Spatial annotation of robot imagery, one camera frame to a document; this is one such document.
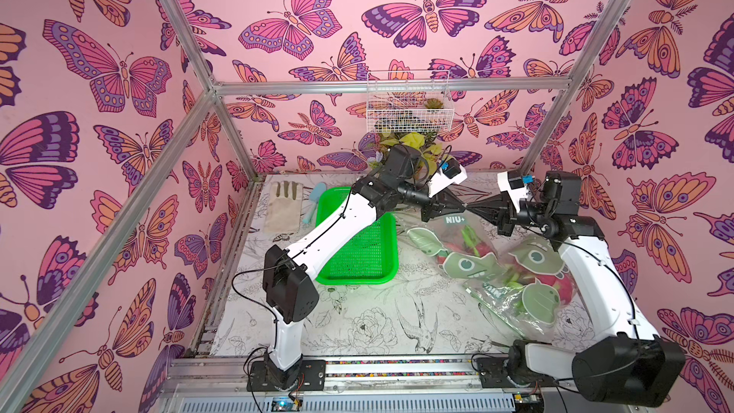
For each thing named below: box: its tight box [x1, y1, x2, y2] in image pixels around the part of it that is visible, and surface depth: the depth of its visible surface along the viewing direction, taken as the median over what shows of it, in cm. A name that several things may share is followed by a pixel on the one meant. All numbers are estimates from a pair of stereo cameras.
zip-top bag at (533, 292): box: [464, 235, 580, 339], surface depth 81 cm
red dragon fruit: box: [436, 225, 492, 264], surface depth 81 cm
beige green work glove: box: [263, 179, 303, 233], surface depth 112 cm
